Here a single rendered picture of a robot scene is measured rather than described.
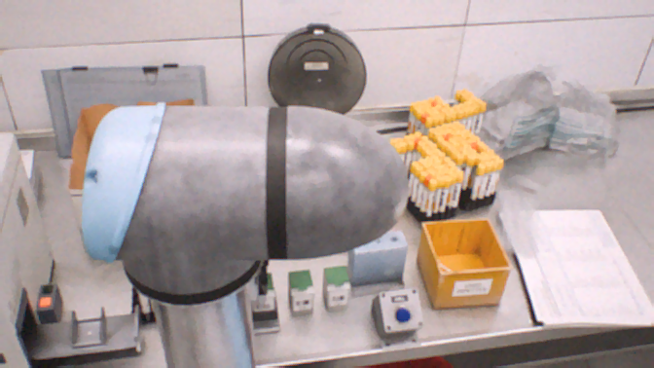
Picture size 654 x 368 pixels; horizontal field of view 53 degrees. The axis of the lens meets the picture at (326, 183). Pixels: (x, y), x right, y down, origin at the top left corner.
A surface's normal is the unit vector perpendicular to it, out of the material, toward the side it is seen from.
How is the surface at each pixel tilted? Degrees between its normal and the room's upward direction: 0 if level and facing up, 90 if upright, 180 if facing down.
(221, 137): 18
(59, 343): 0
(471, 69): 90
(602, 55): 90
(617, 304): 1
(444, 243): 90
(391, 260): 90
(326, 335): 0
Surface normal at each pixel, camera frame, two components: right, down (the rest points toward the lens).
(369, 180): 0.73, 0.00
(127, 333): 0.04, -0.77
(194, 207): 0.04, 0.29
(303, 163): 0.13, -0.22
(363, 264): 0.22, 0.63
